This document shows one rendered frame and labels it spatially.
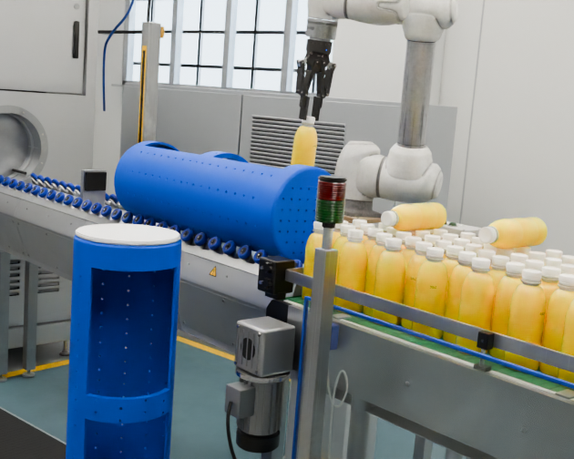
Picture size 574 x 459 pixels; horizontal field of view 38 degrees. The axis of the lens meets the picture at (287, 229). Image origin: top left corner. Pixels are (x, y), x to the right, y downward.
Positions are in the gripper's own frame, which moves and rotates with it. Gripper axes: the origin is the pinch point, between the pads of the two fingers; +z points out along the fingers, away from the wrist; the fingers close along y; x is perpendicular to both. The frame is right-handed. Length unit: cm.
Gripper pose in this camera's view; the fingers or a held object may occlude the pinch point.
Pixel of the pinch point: (310, 108)
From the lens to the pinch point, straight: 253.3
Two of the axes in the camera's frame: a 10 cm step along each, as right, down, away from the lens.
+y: -8.2, 0.3, -5.7
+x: 5.6, 2.8, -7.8
